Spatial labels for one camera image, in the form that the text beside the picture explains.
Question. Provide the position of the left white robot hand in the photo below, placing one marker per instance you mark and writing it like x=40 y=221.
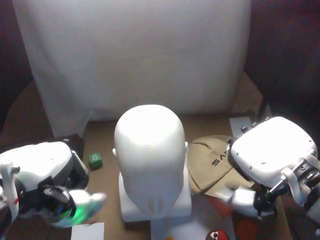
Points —
x=37 y=162

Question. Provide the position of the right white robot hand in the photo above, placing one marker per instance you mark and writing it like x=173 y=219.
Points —
x=272 y=150

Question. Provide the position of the beige baseball cap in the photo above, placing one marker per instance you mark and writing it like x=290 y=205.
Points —
x=207 y=155

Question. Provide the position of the red brown small toy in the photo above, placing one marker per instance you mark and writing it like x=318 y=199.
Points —
x=217 y=235

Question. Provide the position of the white mannequin head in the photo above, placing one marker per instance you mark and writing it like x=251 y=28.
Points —
x=150 y=150

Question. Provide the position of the narrow white paper strip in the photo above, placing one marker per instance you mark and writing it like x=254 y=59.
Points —
x=238 y=125

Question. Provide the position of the green number cube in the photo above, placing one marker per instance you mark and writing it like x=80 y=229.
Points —
x=95 y=160

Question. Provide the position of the brown cardboard board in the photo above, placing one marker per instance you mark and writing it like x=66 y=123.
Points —
x=107 y=180

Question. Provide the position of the white backdrop cloth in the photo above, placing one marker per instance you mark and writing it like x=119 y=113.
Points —
x=137 y=55

